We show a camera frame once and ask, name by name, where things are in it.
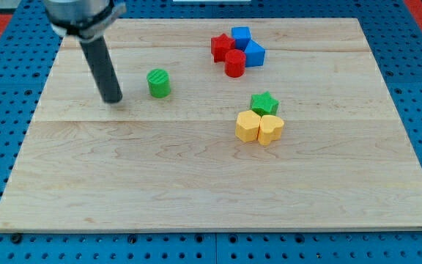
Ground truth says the green star block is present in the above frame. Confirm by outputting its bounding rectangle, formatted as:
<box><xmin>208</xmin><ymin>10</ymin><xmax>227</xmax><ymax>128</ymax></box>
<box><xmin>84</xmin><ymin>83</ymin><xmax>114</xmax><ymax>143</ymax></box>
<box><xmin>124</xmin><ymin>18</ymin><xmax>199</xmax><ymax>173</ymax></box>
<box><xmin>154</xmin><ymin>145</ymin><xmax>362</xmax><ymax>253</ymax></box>
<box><xmin>250</xmin><ymin>92</ymin><xmax>279</xmax><ymax>116</ymax></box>

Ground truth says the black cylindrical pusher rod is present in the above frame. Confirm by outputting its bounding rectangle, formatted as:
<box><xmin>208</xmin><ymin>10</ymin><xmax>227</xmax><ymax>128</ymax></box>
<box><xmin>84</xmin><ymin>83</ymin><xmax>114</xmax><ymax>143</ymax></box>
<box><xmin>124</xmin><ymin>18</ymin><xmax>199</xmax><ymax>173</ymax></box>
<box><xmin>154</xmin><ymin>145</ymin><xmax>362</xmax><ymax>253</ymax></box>
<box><xmin>81</xmin><ymin>37</ymin><xmax>122</xmax><ymax>103</ymax></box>

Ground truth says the green cylinder block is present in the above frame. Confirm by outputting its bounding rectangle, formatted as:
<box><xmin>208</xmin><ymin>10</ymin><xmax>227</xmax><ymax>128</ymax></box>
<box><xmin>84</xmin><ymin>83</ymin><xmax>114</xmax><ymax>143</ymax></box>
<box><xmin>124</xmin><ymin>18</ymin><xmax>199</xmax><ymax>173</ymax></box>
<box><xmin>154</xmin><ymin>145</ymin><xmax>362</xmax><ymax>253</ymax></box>
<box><xmin>147</xmin><ymin>68</ymin><xmax>171</xmax><ymax>98</ymax></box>

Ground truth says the blue triangle block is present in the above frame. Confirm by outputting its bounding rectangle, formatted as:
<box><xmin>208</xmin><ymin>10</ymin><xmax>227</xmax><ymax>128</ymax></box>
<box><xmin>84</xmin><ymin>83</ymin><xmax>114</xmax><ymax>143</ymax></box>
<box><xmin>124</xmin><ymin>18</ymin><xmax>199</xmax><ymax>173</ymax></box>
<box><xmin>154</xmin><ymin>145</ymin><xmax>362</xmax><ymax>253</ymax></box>
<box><xmin>244</xmin><ymin>40</ymin><xmax>266</xmax><ymax>67</ymax></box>

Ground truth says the light wooden board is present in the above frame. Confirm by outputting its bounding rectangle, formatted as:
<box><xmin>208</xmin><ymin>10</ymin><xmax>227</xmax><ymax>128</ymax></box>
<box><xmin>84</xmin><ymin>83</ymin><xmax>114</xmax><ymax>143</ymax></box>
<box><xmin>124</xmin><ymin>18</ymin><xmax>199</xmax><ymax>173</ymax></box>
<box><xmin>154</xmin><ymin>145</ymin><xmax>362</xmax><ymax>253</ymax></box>
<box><xmin>0</xmin><ymin>18</ymin><xmax>422</xmax><ymax>233</ymax></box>

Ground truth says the yellow heart block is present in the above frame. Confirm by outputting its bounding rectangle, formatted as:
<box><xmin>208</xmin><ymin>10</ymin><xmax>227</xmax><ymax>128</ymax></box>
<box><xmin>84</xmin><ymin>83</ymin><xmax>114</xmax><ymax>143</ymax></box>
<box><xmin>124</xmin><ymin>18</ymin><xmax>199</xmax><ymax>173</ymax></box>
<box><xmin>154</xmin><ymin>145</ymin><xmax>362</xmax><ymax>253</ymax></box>
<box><xmin>257</xmin><ymin>115</ymin><xmax>285</xmax><ymax>146</ymax></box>

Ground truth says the yellow hexagon block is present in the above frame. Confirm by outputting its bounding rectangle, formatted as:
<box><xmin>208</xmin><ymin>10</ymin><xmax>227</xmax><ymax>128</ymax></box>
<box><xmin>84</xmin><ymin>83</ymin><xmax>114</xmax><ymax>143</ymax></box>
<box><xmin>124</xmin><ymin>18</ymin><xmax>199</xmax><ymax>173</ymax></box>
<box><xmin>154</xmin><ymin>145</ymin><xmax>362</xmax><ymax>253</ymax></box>
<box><xmin>235</xmin><ymin>110</ymin><xmax>261</xmax><ymax>142</ymax></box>

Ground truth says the red star block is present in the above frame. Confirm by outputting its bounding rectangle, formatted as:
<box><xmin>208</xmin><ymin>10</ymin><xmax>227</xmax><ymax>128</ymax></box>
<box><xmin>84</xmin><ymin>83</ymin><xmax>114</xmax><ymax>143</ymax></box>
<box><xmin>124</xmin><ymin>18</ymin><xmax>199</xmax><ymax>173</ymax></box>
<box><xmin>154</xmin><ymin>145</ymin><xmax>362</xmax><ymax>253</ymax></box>
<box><xmin>210</xmin><ymin>34</ymin><xmax>235</xmax><ymax>62</ymax></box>

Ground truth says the red cylinder block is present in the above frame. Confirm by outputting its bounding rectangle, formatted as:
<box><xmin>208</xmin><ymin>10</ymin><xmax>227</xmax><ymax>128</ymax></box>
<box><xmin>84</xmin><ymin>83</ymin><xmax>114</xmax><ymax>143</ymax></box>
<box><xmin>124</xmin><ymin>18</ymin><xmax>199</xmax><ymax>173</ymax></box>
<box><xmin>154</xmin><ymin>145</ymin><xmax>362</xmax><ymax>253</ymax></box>
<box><xmin>224</xmin><ymin>49</ymin><xmax>246</xmax><ymax>78</ymax></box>

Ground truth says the blue cube block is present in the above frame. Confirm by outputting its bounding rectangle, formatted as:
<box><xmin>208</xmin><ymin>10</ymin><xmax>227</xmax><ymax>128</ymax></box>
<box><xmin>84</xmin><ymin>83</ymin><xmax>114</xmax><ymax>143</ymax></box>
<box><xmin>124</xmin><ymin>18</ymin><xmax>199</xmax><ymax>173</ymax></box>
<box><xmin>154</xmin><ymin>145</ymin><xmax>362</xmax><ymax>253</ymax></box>
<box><xmin>231</xmin><ymin>26</ymin><xmax>252</xmax><ymax>51</ymax></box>

